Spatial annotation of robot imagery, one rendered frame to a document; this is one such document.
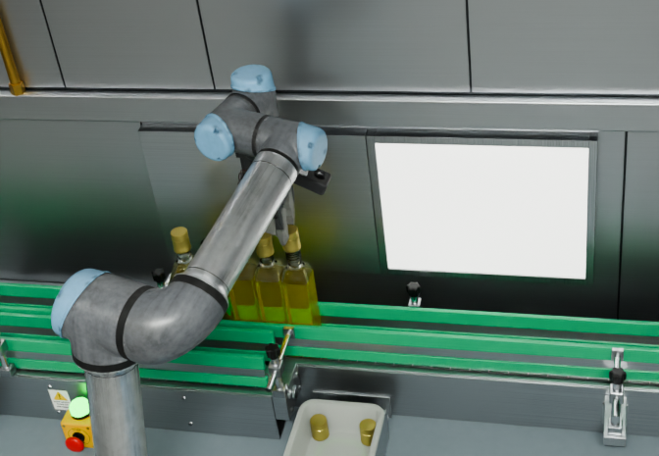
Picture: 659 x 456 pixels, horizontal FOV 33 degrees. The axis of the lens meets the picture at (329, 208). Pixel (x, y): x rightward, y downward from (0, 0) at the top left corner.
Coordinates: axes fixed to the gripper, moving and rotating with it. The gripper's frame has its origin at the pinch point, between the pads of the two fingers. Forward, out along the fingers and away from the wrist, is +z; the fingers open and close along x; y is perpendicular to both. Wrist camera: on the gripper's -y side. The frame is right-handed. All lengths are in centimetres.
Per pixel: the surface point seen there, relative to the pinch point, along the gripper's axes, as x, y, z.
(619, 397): 16, -63, 21
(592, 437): 7, -58, 42
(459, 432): 9, -32, 42
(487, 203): -12.5, -36.7, 0.2
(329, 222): -12.1, -4.4, 6.1
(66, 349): 14, 47, 22
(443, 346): 4.0, -29.2, 23.2
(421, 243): -12.5, -23.0, 10.8
